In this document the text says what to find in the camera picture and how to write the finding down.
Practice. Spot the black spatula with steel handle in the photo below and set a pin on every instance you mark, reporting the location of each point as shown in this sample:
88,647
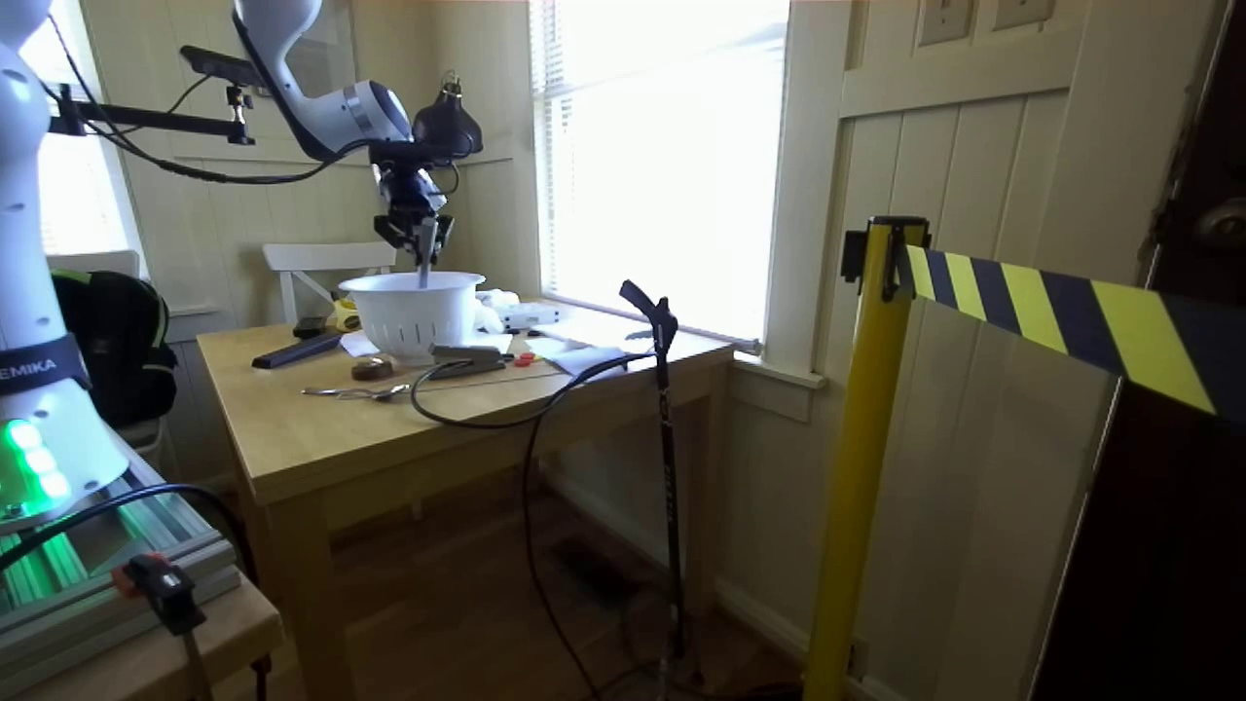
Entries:
424,259

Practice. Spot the black camera stand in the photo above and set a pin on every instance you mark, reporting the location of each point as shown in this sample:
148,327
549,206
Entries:
662,331

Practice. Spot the silver usb hub box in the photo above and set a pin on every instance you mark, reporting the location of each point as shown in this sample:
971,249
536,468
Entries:
466,361

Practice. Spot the white plastic colander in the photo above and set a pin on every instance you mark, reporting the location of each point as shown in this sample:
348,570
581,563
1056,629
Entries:
414,313

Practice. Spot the silver metal spoon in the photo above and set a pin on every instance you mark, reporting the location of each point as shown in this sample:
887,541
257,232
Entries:
384,396

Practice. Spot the black remote control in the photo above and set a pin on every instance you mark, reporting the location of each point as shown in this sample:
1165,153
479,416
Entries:
294,353

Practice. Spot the black backpack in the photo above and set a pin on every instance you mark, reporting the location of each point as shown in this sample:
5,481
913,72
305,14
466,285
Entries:
123,336

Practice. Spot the wooden table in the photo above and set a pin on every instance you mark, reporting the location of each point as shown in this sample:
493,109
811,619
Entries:
315,466

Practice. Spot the yellow black striped barrier belt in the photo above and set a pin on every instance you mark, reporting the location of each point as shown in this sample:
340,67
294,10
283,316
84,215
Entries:
1190,353

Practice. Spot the brown round hairbrush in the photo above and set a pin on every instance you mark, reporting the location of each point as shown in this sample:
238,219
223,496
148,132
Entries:
372,371

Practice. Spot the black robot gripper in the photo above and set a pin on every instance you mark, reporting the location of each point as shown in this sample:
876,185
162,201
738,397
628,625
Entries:
414,213

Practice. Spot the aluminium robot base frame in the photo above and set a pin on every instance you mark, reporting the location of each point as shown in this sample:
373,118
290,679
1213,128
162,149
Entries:
59,598

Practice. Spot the white chair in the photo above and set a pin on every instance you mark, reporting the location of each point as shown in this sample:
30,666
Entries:
315,266

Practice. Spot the yellow barrier post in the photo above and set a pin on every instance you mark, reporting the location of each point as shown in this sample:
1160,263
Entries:
859,449

